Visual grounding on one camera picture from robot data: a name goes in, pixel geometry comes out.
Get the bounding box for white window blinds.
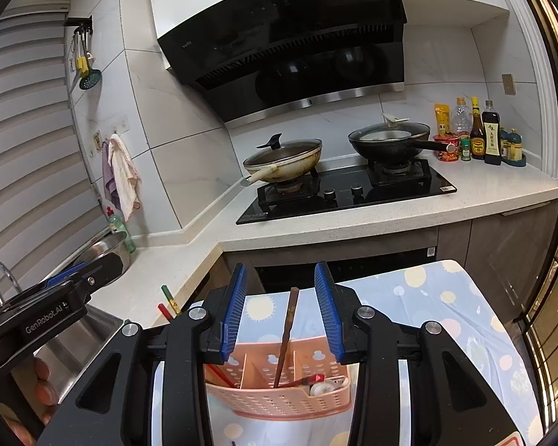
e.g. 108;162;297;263
0;7;112;284

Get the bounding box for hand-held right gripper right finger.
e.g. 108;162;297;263
314;261;540;446

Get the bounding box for beige hanging towel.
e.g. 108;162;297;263
108;134;142;222

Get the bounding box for dark soy sauce bottle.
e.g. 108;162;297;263
482;100;504;167

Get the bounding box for yellow hanging kitchen tool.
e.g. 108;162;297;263
74;32;88;75

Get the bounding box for green dish soap bottle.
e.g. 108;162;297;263
106;207;137;254

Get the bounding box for clear plastic bottle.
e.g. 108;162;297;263
451;97;472;136

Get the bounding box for person's left hand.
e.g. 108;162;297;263
4;357;61;446

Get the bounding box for black gas stove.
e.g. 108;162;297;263
235;158;458;226

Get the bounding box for stainless steel sink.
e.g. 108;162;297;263
28;307;124;395

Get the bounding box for yellow seasoning packet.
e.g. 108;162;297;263
434;103;452;138

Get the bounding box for white ceramic spoon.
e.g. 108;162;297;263
309;378;347;397

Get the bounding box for brown sauce bottle yellow cap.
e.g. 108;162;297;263
469;97;487;159

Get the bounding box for dark red chopstick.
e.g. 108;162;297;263
272;287;301;389

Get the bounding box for purple hanging towel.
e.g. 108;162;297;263
101;142;122;212

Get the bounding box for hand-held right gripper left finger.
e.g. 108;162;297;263
36;262;249;446

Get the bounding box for beige wok with lid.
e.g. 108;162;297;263
240;133;324;188

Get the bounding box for black range hood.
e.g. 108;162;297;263
146;0;408;126

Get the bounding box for grey base cabinet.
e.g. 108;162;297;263
437;200;558;326

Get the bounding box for pink perforated utensil holder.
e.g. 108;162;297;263
203;341;354;421

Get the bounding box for black built-in appliance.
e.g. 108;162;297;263
256;246;440;293

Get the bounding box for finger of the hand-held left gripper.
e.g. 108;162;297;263
44;255;124;306

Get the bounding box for blue condiment jar set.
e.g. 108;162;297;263
500;127;527;168

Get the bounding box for red instant noodle cup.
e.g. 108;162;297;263
433;132;461;163

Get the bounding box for steel mixing bowl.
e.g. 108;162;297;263
70;231;132;284

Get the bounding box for green chopstick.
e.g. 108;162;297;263
161;283;180;315

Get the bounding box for black wall utensil rack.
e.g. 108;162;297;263
65;15;94;33

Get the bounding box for black frying pan with lid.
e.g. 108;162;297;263
348;112;461;162

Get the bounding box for green slotted skimmer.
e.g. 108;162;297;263
78;32;102;90

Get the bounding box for blue dotted tablecloth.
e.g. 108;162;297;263
151;260;545;446

